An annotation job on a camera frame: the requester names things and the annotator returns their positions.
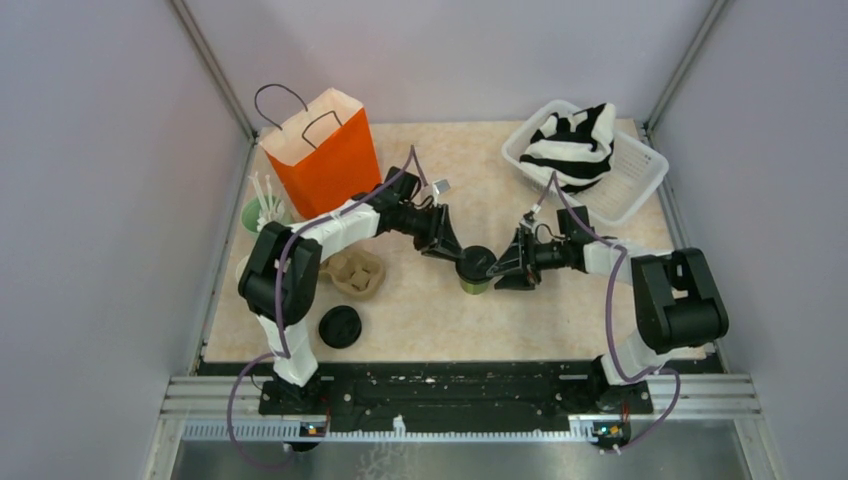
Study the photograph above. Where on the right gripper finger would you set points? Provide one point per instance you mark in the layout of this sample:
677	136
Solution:
516	282
512	261

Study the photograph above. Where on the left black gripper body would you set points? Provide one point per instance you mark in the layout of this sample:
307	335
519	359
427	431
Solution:
425	228

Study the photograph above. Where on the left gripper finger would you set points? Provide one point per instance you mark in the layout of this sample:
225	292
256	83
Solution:
447	238
443	254

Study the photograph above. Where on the black cup lid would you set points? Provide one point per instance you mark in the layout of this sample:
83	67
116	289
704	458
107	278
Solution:
474	264

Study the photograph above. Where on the white cable duct strip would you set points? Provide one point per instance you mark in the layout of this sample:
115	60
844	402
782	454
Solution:
295	431

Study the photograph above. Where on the green cup with white stirrers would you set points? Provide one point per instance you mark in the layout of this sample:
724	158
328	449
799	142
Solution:
264	206

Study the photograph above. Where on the stack of green paper cups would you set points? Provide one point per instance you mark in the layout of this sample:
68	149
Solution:
240	268

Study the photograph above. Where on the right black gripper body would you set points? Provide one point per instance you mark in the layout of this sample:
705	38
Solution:
532	257

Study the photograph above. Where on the green paper coffee cup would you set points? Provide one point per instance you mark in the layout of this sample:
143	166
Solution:
474	287

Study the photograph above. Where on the brown cardboard cup carrier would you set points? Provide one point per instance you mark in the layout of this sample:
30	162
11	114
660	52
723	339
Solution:
354	272

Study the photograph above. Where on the white plastic basket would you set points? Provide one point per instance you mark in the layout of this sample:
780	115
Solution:
636	169

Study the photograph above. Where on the orange paper bag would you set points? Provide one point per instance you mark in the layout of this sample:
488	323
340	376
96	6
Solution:
324	154

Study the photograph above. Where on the black and white striped cloth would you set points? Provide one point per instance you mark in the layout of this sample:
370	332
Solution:
578	147

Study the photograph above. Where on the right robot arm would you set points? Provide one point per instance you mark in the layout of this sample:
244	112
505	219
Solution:
677	302

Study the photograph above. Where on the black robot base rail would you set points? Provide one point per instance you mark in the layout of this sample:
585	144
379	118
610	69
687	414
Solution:
454	397

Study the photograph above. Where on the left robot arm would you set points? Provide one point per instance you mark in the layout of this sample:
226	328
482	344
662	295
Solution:
281	275

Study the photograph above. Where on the stack of black cup lids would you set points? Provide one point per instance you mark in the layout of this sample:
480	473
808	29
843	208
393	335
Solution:
340	327

